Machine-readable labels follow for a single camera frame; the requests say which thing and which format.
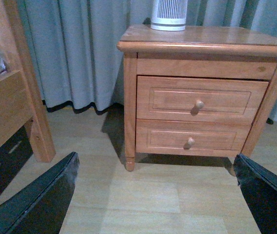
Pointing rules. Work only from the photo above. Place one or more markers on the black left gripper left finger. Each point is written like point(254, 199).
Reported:
point(40, 207)

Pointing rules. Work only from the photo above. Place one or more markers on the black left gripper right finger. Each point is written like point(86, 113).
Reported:
point(259, 189)

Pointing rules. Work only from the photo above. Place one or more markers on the wooden drawer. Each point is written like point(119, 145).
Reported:
point(190, 138)
point(199, 99)

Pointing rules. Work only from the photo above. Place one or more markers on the wooden nightstand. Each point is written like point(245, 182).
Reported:
point(197, 52)

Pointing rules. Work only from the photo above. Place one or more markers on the grey curtain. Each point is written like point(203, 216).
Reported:
point(73, 43)

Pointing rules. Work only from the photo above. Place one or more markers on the white cylindrical air purifier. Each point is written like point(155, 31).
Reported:
point(169, 15)

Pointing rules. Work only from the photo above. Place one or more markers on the wooden bed frame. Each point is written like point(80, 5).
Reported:
point(20, 102)

